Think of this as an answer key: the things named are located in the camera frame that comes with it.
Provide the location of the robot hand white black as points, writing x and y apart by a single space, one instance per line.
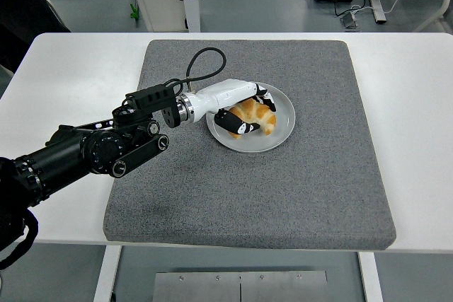
223 95

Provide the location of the golden croissant bread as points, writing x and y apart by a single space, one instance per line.
260 116

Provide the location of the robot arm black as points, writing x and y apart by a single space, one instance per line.
70 157

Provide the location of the light grey round plate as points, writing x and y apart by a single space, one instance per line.
281 128

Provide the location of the grey metal plate with screws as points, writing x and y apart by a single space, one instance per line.
198 288

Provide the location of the grey felt mat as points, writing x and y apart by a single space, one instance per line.
247 192

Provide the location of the small green object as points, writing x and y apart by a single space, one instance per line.
134 12

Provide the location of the grey power adapter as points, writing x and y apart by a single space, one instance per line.
350 21

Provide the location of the white table leg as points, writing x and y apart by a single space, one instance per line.
371 277
106 273

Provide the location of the person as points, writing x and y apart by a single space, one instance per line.
21 1

